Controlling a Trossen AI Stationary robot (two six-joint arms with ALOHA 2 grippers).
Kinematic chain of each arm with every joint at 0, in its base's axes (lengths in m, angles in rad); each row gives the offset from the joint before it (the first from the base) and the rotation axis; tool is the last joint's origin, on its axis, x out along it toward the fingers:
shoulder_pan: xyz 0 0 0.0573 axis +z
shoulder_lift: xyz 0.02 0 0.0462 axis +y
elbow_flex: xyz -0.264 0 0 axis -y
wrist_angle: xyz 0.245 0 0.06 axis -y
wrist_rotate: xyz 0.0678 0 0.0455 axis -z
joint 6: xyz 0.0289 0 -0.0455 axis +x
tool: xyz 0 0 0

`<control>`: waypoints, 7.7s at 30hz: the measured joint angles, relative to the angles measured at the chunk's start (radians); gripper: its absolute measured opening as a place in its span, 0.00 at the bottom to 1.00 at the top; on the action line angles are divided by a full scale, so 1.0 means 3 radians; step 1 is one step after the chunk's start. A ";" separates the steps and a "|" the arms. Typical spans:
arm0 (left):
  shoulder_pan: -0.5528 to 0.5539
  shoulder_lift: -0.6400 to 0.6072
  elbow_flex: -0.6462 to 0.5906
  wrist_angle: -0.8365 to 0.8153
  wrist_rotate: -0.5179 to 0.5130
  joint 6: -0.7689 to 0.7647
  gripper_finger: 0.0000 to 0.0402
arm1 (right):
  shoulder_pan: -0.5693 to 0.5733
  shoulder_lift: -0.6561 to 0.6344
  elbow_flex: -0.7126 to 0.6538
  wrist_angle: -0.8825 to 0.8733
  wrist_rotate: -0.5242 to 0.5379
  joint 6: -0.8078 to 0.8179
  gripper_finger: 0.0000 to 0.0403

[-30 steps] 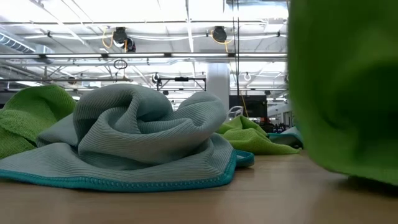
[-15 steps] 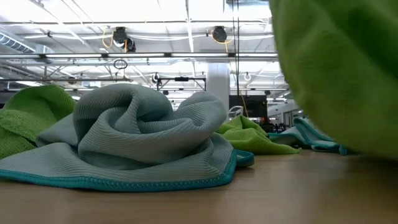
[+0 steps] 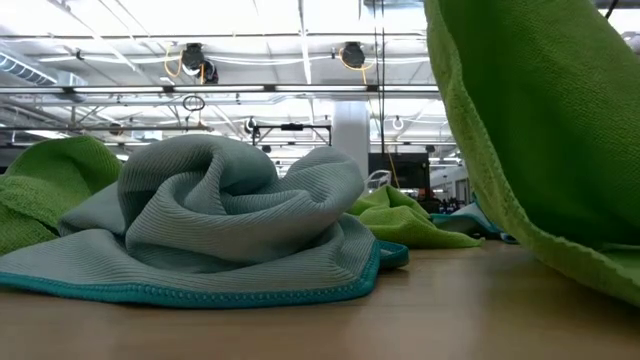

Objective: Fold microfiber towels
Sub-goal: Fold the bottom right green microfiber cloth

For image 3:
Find green microfiber towel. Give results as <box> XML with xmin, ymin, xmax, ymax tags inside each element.
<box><xmin>423</xmin><ymin>0</ymin><xmax>640</xmax><ymax>307</ymax></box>
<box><xmin>0</xmin><ymin>135</ymin><xmax>124</xmax><ymax>257</ymax></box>
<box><xmin>347</xmin><ymin>184</ymin><xmax>484</xmax><ymax>250</ymax></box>

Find light blue microfiber towel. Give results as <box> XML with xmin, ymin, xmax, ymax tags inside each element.
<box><xmin>0</xmin><ymin>133</ymin><xmax>410</xmax><ymax>309</ymax></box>
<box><xmin>429</xmin><ymin>197</ymin><xmax>519</xmax><ymax>245</ymax></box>

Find white column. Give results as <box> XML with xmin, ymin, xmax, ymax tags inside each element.
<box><xmin>332</xmin><ymin>99</ymin><xmax>371</xmax><ymax>176</ymax></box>

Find dark screen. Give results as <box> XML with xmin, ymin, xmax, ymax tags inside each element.
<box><xmin>368</xmin><ymin>152</ymin><xmax>431</xmax><ymax>190</ymax></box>

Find black overhead rig frame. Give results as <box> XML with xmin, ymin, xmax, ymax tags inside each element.
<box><xmin>251</xmin><ymin>123</ymin><xmax>334</xmax><ymax>149</ymax></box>

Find hanging black cables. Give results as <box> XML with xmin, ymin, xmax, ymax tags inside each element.
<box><xmin>372</xmin><ymin>0</ymin><xmax>387</xmax><ymax>156</ymax></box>

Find black cable reel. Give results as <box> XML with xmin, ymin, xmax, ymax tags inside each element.
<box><xmin>339</xmin><ymin>41</ymin><xmax>367</xmax><ymax>70</ymax></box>
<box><xmin>179</xmin><ymin>42</ymin><xmax>220</xmax><ymax>85</ymax></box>

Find silver air duct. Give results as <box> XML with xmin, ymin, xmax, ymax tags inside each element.
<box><xmin>0</xmin><ymin>52</ymin><xmax>89</xmax><ymax>104</ymax></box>

